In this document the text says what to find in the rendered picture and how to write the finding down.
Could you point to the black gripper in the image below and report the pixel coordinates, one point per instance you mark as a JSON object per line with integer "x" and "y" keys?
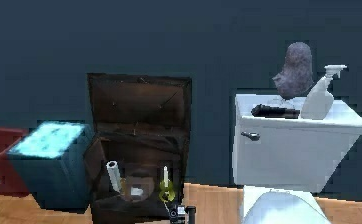
{"x": 173, "y": 213}

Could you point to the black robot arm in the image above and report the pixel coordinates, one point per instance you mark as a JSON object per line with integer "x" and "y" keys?
{"x": 187, "y": 213}

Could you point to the white candle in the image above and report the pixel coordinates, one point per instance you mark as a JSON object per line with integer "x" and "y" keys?
{"x": 165, "y": 175}

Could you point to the small white object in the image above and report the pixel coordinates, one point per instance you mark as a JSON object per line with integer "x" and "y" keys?
{"x": 137, "y": 191}

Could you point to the white paper roll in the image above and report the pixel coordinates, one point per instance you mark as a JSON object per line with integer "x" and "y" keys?
{"x": 114, "y": 175}

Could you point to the brown open cardboard box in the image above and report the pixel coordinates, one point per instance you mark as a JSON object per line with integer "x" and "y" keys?
{"x": 139, "y": 106}

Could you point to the teal box with pale top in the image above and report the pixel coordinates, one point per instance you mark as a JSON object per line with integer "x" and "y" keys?
{"x": 52, "y": 166}

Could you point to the white toilet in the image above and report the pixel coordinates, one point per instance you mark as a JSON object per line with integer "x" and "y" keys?
{"x": 289, "y": 153}

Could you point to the flat black object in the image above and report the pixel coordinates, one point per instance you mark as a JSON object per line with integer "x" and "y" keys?
{"x": 274, "y": 111}

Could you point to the red bin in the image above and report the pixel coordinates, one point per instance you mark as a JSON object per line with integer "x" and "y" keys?
{"x": 4, "y": 160}

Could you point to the white spray bottle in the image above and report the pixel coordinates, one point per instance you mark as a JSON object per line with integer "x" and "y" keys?
{"x": 319, "y": 100}

